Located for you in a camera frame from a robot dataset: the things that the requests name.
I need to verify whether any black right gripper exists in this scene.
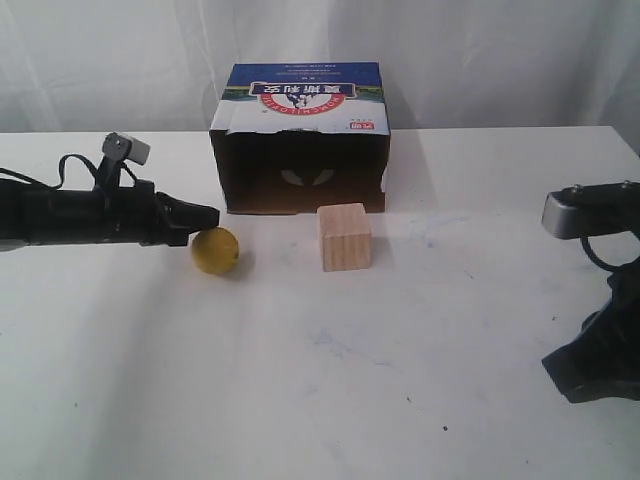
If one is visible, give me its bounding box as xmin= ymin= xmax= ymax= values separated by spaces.
xmin=542 ymin=261 xmax=639 ymax=404

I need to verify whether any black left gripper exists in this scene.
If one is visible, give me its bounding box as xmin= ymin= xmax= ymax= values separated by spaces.
xmin=1 ymin=179 xmax=220 ymax=246

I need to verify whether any yellow ball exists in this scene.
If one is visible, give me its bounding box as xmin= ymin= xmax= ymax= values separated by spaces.
xmin=190 ymin=227 xmax=240 ymax=275

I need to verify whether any blue white cardboard box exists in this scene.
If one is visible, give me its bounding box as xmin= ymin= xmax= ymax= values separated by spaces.
xmin=209 ymin=62 xmax=391 ymax=215

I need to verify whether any light wooden cube block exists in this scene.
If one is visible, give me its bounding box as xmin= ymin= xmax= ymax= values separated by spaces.
xmin=316 ymin=203 xmax=372 ymax=272

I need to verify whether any white backdrop curtain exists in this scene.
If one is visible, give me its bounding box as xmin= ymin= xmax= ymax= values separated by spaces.
xmin=1 ymin=1 xmax=639 ymax=137

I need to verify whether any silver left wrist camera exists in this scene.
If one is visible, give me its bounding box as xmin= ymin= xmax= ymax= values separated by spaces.
xmin=102 ymin=132 xmax=150 ymax=166

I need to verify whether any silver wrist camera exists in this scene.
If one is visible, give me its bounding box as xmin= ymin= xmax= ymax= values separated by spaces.
xmin=102 ymin=132 xmax=150 ymax=166
xmin=541 ymin=181 xmax=639 ymax=240

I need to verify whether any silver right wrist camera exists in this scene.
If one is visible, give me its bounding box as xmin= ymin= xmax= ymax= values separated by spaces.
xmin=541 ymin=181 xmax=639 ymax=240

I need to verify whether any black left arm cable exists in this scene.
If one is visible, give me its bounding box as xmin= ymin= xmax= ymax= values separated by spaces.
xmin=0 ymin=152 xmax=146 ymax=193

